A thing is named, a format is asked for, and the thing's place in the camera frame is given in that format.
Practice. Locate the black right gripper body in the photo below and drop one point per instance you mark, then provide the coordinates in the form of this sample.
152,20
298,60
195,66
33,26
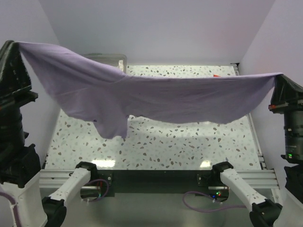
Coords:
290,103

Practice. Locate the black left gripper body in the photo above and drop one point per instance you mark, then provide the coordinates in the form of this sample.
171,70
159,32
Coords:
14,92

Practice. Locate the clear plastic bin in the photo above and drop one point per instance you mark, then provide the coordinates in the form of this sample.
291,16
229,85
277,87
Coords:
109,59

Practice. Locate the purple t shirt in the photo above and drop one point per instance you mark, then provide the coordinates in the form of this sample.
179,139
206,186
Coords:
91,91

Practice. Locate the white t shirt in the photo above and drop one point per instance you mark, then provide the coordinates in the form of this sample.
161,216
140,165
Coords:
121,65

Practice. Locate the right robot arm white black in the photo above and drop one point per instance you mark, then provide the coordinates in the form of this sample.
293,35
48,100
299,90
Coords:
263,212

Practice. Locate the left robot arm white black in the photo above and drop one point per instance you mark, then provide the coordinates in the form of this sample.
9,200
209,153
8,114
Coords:
20,164

